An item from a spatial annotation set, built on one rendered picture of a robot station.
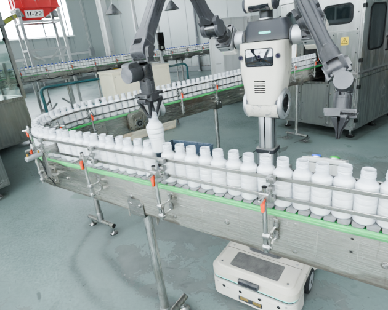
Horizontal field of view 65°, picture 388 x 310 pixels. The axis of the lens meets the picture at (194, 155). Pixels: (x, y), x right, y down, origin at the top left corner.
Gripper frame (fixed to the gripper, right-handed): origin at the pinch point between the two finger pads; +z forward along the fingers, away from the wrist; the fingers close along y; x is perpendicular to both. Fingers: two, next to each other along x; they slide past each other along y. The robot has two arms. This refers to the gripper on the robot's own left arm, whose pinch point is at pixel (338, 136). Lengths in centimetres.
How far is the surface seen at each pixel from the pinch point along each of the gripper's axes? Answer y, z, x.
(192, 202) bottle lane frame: -47, 30, -15
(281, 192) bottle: -11.7, 19.7, -16.8
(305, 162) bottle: -5.1, 9.0, -18.2
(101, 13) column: -893, -382, 584
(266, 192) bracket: -13.9, 19.1, -24.8
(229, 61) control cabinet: -323, -164, 500
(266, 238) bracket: -14.0, 34.5, -20.1
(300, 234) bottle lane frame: -5.0, 31.9, -14.6
